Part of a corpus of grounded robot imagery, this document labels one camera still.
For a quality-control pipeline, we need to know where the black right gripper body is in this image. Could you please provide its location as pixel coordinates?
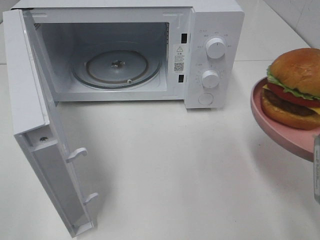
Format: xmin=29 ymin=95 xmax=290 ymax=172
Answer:
xmin=313 ymin=135 xmax=320 ymax=203

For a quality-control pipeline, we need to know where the pink round plate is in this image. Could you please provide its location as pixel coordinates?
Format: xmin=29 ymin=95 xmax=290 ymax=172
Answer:
xmin=250 ymin=77 xmax=320 ymax=162

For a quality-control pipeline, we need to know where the burger with lettuce and tomato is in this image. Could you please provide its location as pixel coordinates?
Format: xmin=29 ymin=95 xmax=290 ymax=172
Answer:
xmin=260 ymin=48 xmax=320 ymax=130

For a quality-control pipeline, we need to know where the round door release button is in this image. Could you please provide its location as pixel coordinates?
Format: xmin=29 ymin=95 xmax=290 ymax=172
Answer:
xmin=198 ymin=93 xmax=214 ymax=106

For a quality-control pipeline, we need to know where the white timer knob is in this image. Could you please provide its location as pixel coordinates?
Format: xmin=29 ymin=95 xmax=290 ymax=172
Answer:
xmin=201 ymin=70 xmax=220 ymax=89

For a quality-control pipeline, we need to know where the white microwave door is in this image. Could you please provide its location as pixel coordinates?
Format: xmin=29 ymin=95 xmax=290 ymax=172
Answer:
xmin=3 ymin=9 xmax=98 ymax=237

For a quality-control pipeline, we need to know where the white upper power knob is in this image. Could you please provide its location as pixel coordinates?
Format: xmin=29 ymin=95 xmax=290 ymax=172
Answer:
xmin=205 ymin=36 xmax=226 ymax=59

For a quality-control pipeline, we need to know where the white microwave oven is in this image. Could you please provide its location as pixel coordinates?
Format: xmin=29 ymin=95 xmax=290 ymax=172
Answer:
xmin=9 ymin=0 xmax=245 ymax=109

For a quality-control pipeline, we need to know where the white warning label sticker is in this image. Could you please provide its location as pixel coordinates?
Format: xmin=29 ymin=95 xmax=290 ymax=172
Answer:
xmin=172 ymin=44 xmax=185 ymax=73

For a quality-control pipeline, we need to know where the glass microwave turntable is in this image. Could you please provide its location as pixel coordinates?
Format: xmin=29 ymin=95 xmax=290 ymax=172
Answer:
xmin=72 ymin=49 xmax=162 ymax=90

